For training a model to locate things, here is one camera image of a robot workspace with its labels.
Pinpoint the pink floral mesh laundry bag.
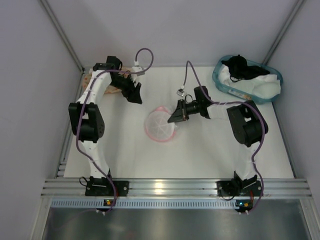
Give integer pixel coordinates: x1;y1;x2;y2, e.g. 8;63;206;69
81;67;132;94

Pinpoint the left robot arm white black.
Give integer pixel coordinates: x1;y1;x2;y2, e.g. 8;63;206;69
68;56;145;179

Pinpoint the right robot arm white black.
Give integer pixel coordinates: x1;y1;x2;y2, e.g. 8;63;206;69
167;85;269;189

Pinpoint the blue plastic laundry basket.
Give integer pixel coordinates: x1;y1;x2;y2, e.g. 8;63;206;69
212;55;283;104

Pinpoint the black garment in basket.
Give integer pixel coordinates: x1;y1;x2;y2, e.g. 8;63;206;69
221;55;270;83

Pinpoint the white garment in basket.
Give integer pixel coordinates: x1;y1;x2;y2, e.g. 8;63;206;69
218;65;281;100

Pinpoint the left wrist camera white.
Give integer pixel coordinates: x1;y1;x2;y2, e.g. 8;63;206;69
130;60;145;82

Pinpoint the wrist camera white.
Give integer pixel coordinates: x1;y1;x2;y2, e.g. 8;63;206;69
130;60;145;82
176;86;186;98

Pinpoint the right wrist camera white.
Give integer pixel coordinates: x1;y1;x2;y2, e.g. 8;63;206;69
176;86;186;98

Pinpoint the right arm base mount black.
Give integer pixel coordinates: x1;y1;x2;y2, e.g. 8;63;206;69
216;171;263;201

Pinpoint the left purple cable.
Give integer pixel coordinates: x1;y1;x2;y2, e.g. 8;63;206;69
75;48;154;216

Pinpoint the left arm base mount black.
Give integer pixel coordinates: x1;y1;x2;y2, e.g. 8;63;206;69
79;176;129;197

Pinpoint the left aluminium frame post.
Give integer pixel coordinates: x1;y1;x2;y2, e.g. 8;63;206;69
38;0;85;73

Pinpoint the aluminium frame post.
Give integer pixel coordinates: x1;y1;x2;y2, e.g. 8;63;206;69
38;0;85;73
262;0;307;65

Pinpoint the aluminium front rail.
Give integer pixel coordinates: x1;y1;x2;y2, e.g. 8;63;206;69
40;178;312;200

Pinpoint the grey slotted cable duct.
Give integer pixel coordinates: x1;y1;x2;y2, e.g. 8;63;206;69
51;198;252;210

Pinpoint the right aluminium frame post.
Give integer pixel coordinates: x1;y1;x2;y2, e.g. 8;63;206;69
262;0;307;65

